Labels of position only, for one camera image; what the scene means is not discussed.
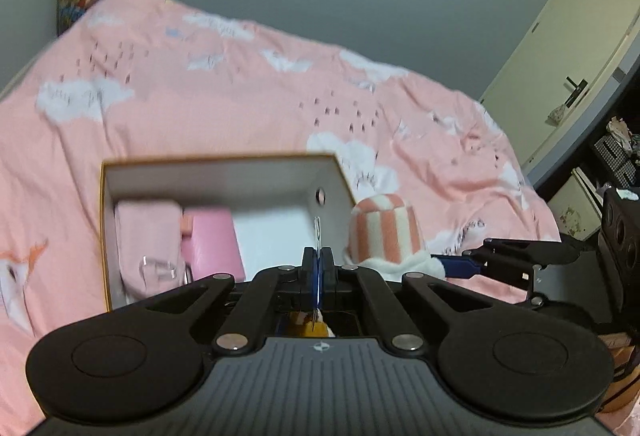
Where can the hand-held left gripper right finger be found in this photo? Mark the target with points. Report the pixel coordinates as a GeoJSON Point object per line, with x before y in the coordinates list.
{"type": "Point", "coordinates": [325, 276]}

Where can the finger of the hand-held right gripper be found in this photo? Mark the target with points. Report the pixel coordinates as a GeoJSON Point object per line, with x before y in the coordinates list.
{"type": "Point", "coordinates": [510, 281]}
{"type": "Point", "coordinates": [457, 266]}

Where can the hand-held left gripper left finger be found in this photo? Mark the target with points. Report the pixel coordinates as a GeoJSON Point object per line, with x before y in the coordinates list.
{"type": "Point", "coordinates": [310, 276]}

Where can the clear acrylic figure stand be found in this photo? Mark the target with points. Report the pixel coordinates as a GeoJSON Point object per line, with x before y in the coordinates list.
{"type": "Point", "coordinates": [317, 236]}

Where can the pink striped plush toy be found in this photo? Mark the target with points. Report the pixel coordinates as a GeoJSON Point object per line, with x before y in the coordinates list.
{"type": "Point", "coordinates": [382, 226]}

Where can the orange cardboard box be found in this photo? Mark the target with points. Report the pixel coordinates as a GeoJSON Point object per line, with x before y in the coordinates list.
{"type": "Point", "coordinates": [280, 186]}

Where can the pink card holder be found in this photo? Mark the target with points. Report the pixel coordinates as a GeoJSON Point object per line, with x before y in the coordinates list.
{"type": "Point", "coordinates": [212, 241]}

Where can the pink fabric pouch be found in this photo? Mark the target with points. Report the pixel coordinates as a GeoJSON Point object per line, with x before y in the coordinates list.
{"type": "Point", "coordinates": [145, 231]}

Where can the white patterned storage box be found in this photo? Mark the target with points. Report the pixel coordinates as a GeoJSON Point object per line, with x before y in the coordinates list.
{"type": "Point", "coordinates": [575, 208]}

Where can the dark shelving unit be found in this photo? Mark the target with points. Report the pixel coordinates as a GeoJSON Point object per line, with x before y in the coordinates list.
{"type": "Point", "coordinates": [607, 155]}

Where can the small hanging pouch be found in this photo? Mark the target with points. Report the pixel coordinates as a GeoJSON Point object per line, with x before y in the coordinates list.
{"type": "Point", "coordinates": [557, 115]}

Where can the pink printed blanket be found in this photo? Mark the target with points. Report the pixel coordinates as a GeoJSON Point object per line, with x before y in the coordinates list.
{"type": "Point", "coordinates": [200, 90]}

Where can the cream door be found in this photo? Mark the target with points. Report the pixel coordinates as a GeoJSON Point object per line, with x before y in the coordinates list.
{"type": "Point", "coordinates": [565, 25]}

